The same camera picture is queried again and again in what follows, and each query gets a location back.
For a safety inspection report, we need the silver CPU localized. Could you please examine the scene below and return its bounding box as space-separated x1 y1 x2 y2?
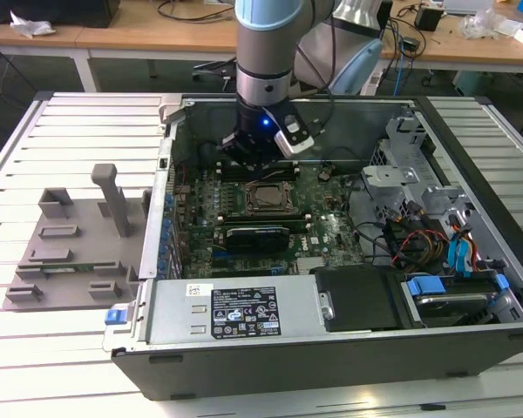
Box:
254 186 286 208

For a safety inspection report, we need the metal socket cover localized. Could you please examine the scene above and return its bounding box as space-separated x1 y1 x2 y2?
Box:
244 181 298 216

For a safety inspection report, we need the CPU socket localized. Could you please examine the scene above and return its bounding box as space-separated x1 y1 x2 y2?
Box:
242 180 301 218

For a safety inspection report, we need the black RAM slot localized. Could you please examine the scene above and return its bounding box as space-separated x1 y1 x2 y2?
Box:
220 219 314 233
216 212 310 222
216 168 301 181
215 159 299 169

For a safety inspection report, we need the green motherboard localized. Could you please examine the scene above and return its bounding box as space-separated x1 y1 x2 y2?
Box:
167 161 370 280

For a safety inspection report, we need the black graphics card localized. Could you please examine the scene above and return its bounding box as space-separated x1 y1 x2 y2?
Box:
223 223 292 254

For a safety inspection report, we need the silver chipset heatsink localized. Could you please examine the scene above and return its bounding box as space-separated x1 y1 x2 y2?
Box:
295 255 330 276

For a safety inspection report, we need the silver metal drive cage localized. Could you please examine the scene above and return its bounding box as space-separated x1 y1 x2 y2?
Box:
359 104 476 227

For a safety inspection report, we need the wooden desk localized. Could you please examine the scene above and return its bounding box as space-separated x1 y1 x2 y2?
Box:
0 21 79 57
73 0 523 95

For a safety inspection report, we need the grey parts rack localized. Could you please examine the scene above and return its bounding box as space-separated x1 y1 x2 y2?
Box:
3 163 153 311

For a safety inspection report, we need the silver power supply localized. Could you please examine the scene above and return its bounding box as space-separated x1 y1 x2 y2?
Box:
146 277 332 347

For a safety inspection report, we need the black plastic shroud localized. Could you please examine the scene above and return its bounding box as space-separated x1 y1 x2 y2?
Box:
309 264 405 333

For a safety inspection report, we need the small black box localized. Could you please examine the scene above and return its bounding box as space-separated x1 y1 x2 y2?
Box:
413 6 445 32

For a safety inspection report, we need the green RAM stick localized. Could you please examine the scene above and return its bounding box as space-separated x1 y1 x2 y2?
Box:
41 262 114 276

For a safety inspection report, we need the pale teal cabinet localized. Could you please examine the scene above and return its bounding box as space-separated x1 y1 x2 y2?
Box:
452 71 500 98

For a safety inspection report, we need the large black box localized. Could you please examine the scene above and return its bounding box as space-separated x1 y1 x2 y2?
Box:
0 0 122 28

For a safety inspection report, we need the black PC case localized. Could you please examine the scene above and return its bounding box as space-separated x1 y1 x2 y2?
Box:
102 93 523 401

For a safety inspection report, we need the crumpled white paper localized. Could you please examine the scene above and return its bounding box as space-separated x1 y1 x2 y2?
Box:
10 10 57 38

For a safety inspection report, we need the grey device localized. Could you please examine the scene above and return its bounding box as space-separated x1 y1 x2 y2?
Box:
443 0 496 14

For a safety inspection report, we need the clear plastic bag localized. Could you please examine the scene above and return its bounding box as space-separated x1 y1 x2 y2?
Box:
459 8 513 41

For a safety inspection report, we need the hard disk blue carrier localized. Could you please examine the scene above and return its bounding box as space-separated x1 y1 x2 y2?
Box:
403 273 513 328

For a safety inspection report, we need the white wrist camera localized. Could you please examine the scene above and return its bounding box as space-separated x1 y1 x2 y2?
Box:
273 113 318 158

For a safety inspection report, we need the grey case handle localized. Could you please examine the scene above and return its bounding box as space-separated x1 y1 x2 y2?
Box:
158 96 188 131

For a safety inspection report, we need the red yellow wire bundle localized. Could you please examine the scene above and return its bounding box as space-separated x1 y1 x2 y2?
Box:
391 228 450 267

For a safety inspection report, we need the blue flat wire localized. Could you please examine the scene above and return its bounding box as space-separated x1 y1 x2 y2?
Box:
445 224 475 279

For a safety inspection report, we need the orange wire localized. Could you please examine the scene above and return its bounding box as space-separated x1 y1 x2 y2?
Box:
468 237 481 273

